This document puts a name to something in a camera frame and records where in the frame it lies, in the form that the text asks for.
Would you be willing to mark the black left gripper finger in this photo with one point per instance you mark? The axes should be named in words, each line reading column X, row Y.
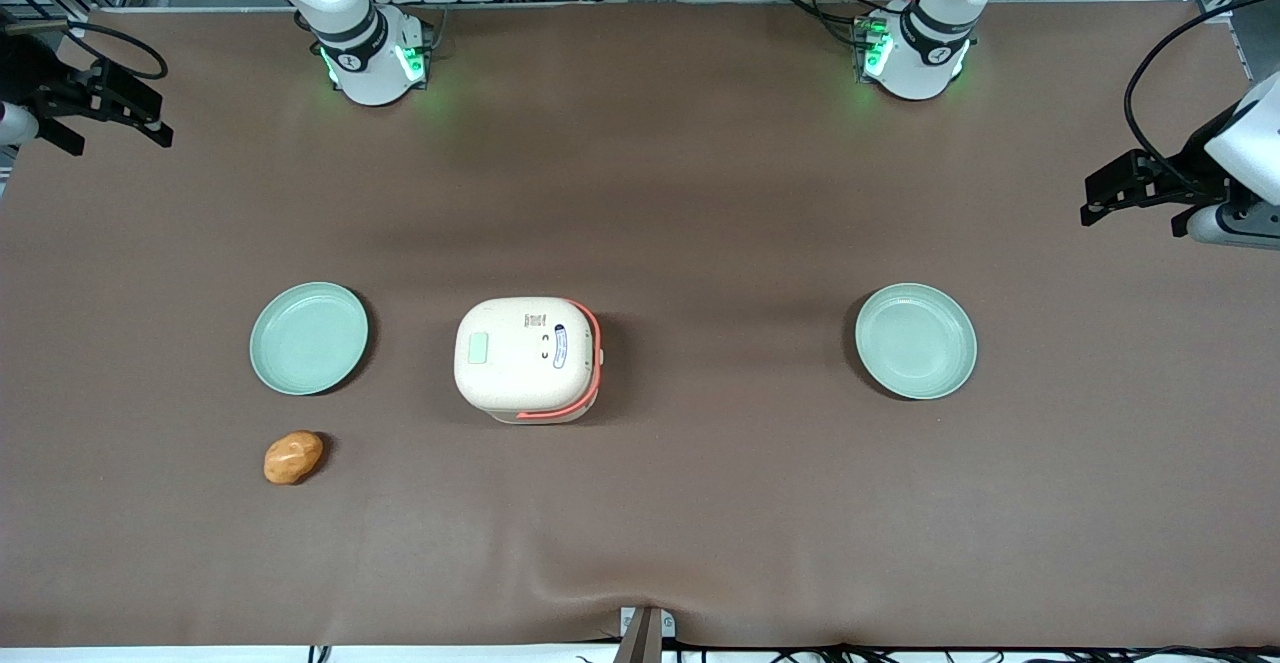
column 1125, row 171
column 1130, row 209

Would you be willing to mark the brown table cloth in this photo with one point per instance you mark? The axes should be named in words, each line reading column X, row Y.
column 700, row 193

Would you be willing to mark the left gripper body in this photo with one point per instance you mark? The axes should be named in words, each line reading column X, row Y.
column 1190, row 165

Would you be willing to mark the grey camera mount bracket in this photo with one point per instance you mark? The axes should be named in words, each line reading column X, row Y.
column 641, row 640

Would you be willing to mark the brown bread roll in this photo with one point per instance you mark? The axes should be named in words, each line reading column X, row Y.
column 293, row 457

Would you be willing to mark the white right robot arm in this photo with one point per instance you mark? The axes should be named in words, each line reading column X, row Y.
column 360, row 38

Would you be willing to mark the cream rice cooker orange trim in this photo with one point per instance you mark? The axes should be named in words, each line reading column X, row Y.
column 520, row 358

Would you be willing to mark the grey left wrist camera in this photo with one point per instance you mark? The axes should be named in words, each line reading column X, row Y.
column 1235, row 228

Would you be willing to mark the pale green round plate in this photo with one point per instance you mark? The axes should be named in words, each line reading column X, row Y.
column 915, row 341
column 308, row 339

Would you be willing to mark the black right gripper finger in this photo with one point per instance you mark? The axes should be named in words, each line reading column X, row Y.
column 130, row 88
column 120, row 115

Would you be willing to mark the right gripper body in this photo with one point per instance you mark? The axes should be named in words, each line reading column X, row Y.
column 30, row 73

